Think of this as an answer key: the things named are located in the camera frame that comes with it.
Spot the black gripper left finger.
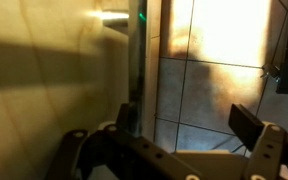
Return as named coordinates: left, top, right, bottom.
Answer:
left=45, top=101, right=203, bottom=180

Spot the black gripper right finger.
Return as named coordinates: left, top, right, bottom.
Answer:
left=227, top=103, right=288, bottom=180

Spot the silver bar drawer handle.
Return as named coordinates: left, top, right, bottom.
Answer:
left=101, top=0, right=149, bottom=138

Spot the wooden drawer front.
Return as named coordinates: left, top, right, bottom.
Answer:
left=0, top=0, right=132, bottom=180

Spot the dark cable on tiles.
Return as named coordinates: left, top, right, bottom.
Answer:
left=213, top=134, right=250, bottom=156

